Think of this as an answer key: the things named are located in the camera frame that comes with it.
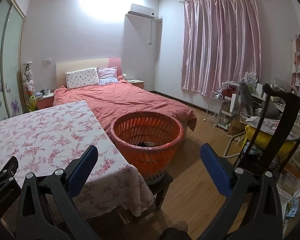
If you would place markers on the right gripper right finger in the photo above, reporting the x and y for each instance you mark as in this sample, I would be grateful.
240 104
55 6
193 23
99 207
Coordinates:
219 169

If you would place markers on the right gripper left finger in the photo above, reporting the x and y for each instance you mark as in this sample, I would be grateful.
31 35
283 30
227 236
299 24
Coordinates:
78 171

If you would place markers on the floral pink white tablecloth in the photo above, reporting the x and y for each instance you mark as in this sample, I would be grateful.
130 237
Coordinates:
46 140

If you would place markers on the yellow cushion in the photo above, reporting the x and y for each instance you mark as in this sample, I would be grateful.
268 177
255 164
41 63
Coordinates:
263 139

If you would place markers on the wooden stool under basket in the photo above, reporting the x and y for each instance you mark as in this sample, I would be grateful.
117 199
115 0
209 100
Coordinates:
159 191

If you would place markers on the cluttered desk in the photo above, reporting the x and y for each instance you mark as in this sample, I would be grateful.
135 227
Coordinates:
251 117

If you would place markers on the bed with coral duvet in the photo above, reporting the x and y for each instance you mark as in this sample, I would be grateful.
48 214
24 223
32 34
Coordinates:
108 102

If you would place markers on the left pink nightstand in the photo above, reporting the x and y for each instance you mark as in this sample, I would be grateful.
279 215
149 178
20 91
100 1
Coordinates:
46 101

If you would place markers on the orange plastic laundry basket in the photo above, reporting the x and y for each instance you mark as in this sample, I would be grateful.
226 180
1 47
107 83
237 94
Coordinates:
132 128

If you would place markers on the floral white pillow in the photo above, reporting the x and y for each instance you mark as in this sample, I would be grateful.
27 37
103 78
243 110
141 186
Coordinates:
81 78

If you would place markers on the black wooden chair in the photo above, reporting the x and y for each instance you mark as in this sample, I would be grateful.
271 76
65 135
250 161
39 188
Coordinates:
258 166

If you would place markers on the striped pink pillow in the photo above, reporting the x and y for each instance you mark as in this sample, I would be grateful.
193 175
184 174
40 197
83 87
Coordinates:
107 75

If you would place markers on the beige pink headboard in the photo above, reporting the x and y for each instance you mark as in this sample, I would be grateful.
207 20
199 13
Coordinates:
70 66

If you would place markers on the hanging plush toy stack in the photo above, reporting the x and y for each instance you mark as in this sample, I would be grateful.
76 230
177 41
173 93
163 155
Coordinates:
28 86

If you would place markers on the right nightstand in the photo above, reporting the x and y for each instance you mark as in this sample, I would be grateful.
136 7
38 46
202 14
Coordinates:
137 83

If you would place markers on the pink striped curtain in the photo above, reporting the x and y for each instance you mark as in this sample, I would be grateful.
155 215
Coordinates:
222 42

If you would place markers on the sliding floral wardrobe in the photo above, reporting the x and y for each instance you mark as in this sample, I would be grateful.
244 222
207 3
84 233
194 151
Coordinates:
12 102

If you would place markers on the white wire rack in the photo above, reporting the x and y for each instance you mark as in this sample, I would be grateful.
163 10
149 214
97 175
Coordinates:
222 105

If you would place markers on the white wall socket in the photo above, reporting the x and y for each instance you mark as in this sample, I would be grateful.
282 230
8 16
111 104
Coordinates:
47 61

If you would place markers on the white wall air conditioner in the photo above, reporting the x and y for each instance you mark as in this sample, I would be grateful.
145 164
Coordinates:
139 10

